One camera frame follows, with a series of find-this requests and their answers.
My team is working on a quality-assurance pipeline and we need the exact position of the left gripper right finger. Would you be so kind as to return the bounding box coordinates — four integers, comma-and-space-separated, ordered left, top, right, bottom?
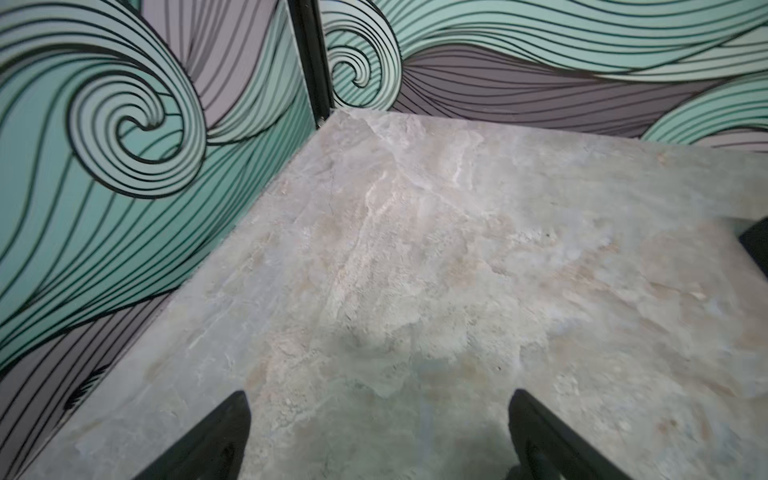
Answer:
507, 389, 630, 480

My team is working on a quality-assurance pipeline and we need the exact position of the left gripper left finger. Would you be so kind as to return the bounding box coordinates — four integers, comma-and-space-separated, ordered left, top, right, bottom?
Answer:
135, 390, 251, 480

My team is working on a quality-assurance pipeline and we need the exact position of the black corner frame post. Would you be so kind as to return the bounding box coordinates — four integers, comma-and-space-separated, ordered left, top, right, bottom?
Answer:
287, 0, 334, 127

